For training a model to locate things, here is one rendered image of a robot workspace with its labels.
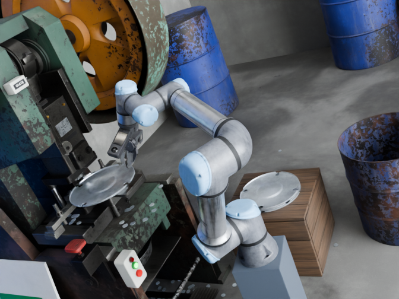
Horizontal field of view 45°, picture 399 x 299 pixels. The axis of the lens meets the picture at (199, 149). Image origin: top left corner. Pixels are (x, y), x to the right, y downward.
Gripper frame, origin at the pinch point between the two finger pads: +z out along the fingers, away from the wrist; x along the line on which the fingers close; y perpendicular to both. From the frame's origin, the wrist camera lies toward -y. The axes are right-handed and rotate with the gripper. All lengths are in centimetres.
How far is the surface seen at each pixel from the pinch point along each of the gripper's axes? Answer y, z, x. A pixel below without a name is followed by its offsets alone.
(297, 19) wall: 332, 60, -6
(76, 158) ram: -2.7, 1.2, 21.0
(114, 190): -3.1, 11.2, 4.3
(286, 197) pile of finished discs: 40, 28, -58
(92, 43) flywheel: 39, -27, 36
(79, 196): -5.4, 18.4, 20.0
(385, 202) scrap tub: 48, 21, -99
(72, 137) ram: 3.4, -3.4, 26.1
